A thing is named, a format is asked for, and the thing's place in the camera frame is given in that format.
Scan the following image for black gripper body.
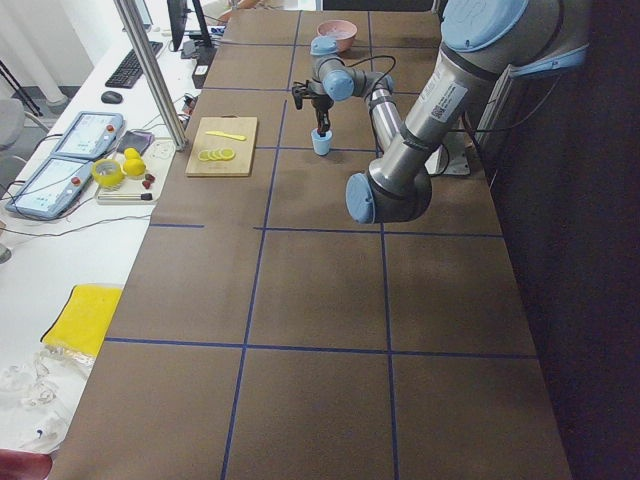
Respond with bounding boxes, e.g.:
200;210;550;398
311;95;334;116

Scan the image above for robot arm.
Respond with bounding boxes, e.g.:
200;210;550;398
292;1;592;224

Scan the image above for light blue cup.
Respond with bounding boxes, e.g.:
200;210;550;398
311;129;333;156

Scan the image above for strawberries on tray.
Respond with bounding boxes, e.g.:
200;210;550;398
142;173;155;190

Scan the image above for pink bowl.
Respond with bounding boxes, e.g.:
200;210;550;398
317;19;358;53

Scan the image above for yellow plastic knife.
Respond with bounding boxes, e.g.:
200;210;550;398
205;130;247;141

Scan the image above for wooden cutting board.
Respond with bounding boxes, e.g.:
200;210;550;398
185;117;258;177

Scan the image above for lemon slices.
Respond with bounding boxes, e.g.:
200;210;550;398
198;148;236;162

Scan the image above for white mounting pole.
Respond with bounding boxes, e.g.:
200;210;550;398
425;125;470;177

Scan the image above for black monitor stand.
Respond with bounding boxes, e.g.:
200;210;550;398
166;0;217;60

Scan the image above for dark wallet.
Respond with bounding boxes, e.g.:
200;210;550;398
116;130;155;154

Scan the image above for white tray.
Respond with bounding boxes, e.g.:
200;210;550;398
91;138;176;205

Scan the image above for whole yellow lemon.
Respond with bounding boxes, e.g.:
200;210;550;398
122;157;146;177

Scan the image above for black keyboard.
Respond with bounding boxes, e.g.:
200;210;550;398
105;50;143;89

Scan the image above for black computer mouse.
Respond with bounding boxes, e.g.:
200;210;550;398
101;90;123;105

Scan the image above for yellow tape roll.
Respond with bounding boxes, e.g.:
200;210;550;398
91;159;125;189

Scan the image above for upper teach pendant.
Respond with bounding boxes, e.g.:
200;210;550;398
53;111;124;160

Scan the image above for teach pendant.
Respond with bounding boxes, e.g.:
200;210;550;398
53;111;124;160
5;155;93;221

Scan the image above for lower teach pendant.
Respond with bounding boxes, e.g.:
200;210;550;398
5;155;93;221

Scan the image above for yellow cloth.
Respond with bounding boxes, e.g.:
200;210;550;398
41;284;122;358

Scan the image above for clear plastic bag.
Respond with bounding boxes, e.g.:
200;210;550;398
1;346;95;454

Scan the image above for red chair back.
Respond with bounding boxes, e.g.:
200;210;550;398
0;449;53;480

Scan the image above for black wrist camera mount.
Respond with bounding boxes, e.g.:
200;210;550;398
291;81;316;110

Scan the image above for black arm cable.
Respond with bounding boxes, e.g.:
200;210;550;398
344;54;397;94

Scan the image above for aluminium frame post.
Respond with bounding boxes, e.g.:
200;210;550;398
114;0;188;151

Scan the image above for black handled tool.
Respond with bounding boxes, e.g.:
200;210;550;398
97;193;153;202

